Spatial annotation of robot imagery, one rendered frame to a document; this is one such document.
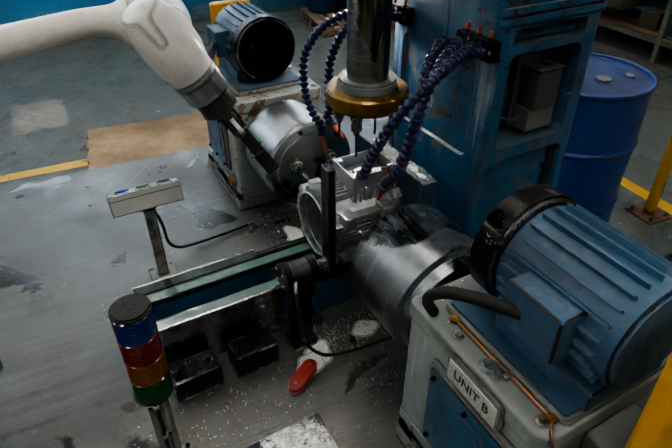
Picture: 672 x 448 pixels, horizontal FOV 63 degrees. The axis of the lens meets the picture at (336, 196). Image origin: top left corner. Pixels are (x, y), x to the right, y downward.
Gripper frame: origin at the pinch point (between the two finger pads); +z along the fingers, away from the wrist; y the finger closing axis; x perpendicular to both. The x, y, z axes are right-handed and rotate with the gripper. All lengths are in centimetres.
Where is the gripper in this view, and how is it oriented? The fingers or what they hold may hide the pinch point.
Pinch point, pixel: (265, 159)
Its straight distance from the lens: 122.4
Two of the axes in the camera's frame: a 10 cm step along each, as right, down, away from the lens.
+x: -7.6, 6.5, -0.7
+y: -4.8, -4.8, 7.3
